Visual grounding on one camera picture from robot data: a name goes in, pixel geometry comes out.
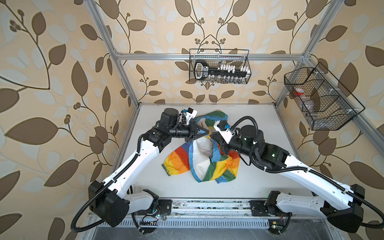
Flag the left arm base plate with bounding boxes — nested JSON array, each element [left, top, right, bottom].
[[136, 199, 173, 216]]

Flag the black wire basket right wall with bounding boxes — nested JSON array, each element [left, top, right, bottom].
[[284, 63, 366, 131]]

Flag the black white tool in basket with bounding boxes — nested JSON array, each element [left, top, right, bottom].
[[192, 60, 252, 80]]

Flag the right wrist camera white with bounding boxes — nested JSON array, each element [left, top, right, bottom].
[[214, 120, 235, 144]]

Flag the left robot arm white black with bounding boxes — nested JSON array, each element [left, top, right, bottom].
[[71, 108, 209, 233]]

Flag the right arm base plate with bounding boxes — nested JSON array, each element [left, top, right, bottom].
[[249, 200, 291, 217]]

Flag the black wire basket back wall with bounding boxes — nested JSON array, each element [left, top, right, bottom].
[[189, 48, 252, 85]]

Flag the left base cable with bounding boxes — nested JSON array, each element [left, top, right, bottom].
[[128, 209, 164, 235]]

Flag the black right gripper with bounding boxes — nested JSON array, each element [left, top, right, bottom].
[[210, 129, 256, 161]]

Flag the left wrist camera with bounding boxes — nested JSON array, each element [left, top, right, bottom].
[[181, 108, 197, 125]]

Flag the rainbow coloured jacket white lining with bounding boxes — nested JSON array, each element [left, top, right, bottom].
[[162, 110, 241, 184]]

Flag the red lidded clear container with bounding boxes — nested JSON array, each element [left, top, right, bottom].
[[293, 87, 305, 97]]

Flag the aluminium frame rails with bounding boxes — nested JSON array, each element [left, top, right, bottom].
[[86, 1, 384, 233]]

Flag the black wire basket wall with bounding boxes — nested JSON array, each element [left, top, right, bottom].
[[189, 48, 252, 85], [284, 63, 366, 131]]

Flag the base cable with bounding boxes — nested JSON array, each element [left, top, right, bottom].
[[128, 209, 164, 235], [267, 211, 298, 235]]

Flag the right base cable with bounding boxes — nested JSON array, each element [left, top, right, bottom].
[[267, 211, 298, 235]]

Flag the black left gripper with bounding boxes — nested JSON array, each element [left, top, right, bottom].
[[167, 121, 209, 140]]

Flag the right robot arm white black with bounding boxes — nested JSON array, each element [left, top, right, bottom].
[[212, 116, 384, 233]]

